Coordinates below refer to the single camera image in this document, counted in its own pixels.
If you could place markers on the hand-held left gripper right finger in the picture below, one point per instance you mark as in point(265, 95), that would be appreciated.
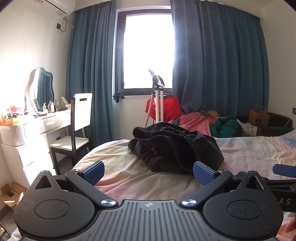
point(205, 173)

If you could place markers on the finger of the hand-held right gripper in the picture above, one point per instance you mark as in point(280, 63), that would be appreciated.
point(284, 169)

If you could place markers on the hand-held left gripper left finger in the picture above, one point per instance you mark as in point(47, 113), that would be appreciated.
point(93, 173)

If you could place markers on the black pants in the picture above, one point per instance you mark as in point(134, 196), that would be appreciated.
point(166, 148)

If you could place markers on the person's right hand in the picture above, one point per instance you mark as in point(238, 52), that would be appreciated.
point(291, 226)

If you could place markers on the bed with pastel sheet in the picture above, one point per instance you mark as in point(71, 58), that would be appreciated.
point(129, 178)

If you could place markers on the black armchair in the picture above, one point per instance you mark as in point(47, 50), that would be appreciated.
point(277, 122)

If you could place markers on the green cloth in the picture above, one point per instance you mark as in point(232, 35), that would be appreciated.
point(225, 128)

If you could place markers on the pink cloth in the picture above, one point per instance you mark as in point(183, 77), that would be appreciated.
point(196, 122)

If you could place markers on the white cloth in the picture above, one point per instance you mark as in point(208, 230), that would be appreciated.
point(248, 128)

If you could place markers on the brown paper bag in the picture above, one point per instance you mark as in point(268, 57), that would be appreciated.
point(256, 118)

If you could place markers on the beige cloth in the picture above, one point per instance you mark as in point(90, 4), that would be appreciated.
point(212, 113)

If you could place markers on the white dressing table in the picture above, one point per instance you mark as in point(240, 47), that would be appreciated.
point(53, 122)

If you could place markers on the black and white chair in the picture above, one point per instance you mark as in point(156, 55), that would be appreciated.
point(82, 109)

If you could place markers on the red cloth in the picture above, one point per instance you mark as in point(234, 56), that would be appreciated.
point(172, 106)

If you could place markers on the row of cosmetic bottles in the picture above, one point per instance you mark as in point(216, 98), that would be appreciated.
point(52, 107)

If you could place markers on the dark curtain tieback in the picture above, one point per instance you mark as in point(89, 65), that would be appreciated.
point(116, 97)

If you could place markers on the garment steamer stand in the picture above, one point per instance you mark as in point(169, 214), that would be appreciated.
point(159, 104)

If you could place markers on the cardboard box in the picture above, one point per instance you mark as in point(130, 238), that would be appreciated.
point(11, 197)

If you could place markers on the white ribbed container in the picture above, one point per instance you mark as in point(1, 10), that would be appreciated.
point(13, 135)

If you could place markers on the orange box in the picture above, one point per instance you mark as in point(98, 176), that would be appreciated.
point(11, 121)

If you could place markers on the wavy white framed mirror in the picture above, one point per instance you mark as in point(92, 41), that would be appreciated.
point(44, 85)

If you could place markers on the blue curtain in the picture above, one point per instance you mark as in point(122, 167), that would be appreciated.
point(219, 58)
point(92, 58)

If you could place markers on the dark framed window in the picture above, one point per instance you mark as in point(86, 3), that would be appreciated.
point(148, 46)

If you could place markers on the white air conditioner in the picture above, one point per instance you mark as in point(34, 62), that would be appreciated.
point(61, 5)

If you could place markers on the black wall socket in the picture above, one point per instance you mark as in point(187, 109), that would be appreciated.
point(60, 26)

